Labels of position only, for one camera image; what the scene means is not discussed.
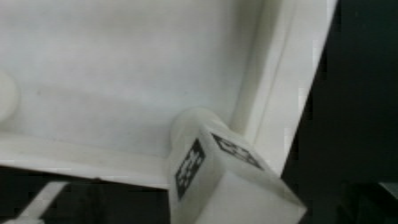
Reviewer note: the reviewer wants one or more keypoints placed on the white square table top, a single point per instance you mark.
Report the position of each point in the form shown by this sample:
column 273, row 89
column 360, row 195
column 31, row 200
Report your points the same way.
column 113, row 62

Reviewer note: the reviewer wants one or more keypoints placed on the white table leg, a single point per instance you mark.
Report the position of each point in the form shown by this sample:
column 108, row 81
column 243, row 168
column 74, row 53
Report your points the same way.
column 227, row 190

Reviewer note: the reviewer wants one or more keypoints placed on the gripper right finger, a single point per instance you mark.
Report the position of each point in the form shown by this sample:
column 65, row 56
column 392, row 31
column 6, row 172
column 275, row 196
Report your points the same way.
column 378, row 211

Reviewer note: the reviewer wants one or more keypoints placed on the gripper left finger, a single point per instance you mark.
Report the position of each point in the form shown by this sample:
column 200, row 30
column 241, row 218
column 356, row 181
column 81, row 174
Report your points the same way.
column 37, row 208

